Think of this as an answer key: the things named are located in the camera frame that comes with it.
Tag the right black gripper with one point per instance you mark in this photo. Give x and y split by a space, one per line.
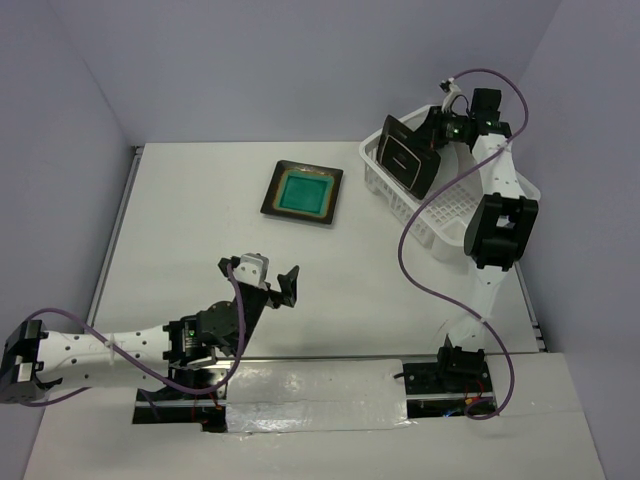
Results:
437 120

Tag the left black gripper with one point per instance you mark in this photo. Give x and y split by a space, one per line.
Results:
287 284

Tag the black square plate orange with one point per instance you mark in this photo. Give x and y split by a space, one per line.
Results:
410 160

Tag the black square plate teal centre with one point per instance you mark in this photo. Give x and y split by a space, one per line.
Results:
303 192

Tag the round white plate red teal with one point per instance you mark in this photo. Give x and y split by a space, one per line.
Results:
449 166

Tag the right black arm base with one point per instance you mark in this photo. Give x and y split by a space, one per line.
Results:
454 384

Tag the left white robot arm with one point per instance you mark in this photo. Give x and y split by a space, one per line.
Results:
196 355

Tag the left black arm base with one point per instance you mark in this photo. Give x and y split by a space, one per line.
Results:
165 405

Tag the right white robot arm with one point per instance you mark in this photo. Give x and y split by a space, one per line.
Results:
498 231

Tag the silver tape covered panel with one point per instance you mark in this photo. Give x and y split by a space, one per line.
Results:
316 396

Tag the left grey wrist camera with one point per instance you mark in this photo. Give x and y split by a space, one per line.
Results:
252 270

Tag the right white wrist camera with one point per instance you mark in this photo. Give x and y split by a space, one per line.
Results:
452 92

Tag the aluminium rail table edge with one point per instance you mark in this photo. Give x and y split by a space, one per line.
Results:
115 233

